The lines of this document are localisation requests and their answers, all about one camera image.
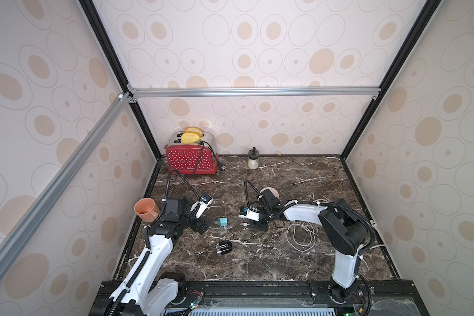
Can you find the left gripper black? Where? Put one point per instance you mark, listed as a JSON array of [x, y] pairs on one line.
[[197, 225]]

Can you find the teal USB wall charger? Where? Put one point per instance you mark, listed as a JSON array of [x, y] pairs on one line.
[[222, 222]]

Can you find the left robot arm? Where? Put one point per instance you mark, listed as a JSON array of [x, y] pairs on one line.
[[134, 295]]

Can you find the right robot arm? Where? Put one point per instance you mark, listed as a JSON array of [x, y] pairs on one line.
[[350, 234]]

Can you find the pink round power strip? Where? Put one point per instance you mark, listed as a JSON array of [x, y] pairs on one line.
[[272, 190]]

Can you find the orange ceramic mug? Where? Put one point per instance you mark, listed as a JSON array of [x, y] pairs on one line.
[[147, 210]]

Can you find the glass bottle black pump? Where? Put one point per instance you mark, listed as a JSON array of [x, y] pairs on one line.
[[253, 158]]

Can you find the red toaster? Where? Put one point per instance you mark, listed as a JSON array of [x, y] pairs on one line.
[[193, 159]]

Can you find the yellow toast slice front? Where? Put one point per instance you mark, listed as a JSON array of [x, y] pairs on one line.
[[190, 138]]

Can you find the yellow toast slice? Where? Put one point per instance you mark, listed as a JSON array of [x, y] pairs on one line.
[[195, 130], [190, 138]]

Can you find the yellow toast slice rear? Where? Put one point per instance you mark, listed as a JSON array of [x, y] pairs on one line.
[[195, 130]]

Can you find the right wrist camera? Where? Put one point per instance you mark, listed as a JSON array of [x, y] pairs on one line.
[[250, 214]]

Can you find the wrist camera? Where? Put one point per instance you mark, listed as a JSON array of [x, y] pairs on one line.
[[198, 208], [250, 214]]

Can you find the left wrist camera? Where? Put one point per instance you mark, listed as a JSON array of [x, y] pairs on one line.
[[198, 208]]

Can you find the white slotted cable duct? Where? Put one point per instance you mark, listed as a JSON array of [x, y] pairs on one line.
[[265, 312]]

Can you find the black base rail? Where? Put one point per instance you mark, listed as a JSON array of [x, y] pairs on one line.
[[386, 297]]

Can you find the horizontal aluminium frame bar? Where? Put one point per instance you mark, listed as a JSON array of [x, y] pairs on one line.
[[258, 92]]

